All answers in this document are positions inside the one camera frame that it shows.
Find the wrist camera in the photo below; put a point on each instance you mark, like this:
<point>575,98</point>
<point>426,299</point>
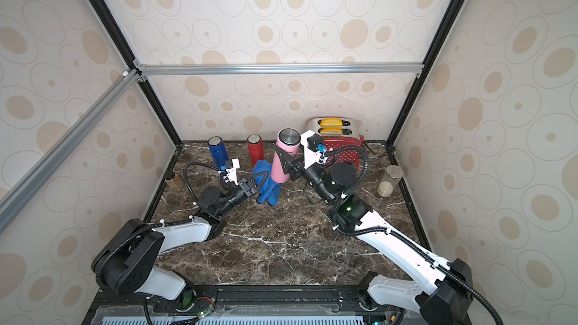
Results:
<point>228,172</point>
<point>313,149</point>

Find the small brown bottle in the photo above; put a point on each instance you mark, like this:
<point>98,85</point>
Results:
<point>173,180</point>

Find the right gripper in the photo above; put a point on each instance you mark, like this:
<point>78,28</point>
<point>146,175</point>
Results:
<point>296,166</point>

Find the horizontal aluminium frame bar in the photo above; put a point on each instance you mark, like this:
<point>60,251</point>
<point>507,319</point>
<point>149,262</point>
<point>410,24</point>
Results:
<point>282,69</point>

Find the yellow toast slice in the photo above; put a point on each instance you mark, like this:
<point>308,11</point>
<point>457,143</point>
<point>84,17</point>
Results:
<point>331,131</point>
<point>330,122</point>

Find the left aluminium frame bar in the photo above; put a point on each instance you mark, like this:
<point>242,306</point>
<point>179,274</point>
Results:
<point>19,196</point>

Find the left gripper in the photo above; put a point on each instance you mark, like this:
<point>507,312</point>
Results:
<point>248,189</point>

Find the black frame post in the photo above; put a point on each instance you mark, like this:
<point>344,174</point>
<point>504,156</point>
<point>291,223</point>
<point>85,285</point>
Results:
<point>122,46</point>
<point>431,56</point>

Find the left black frame post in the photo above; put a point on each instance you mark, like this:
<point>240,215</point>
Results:
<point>122,46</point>

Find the blue thermos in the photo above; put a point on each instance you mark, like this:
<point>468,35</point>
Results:
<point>218,151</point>

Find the glass jar with powder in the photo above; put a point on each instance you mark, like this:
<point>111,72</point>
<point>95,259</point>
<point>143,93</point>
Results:
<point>390,179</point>

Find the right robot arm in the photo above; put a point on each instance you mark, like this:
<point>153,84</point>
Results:
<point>439,290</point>

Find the pink thermos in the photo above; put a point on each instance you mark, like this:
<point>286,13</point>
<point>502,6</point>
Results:
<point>286,148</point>

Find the front yellow toast slice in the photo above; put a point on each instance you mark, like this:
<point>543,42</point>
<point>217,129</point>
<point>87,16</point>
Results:
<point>331,131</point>

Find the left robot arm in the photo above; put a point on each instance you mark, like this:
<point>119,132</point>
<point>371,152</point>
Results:
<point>127,263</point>

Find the blue cleaning cloth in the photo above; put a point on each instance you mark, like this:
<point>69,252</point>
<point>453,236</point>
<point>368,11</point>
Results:
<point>270,190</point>

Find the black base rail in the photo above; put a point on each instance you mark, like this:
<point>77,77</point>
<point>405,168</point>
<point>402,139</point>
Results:
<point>228,304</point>

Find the red thermos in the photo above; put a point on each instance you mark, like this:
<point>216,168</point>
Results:
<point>255,148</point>

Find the rear yellow toast slice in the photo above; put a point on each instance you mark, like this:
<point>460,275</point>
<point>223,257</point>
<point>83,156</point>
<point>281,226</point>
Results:
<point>330,122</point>

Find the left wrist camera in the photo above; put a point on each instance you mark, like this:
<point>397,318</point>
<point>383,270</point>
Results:
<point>228,172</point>

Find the right black frame post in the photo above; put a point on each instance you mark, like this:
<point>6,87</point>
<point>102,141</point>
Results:
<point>431,56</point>

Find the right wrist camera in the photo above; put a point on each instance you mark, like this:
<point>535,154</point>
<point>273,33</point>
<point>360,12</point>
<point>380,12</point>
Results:
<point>313,149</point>

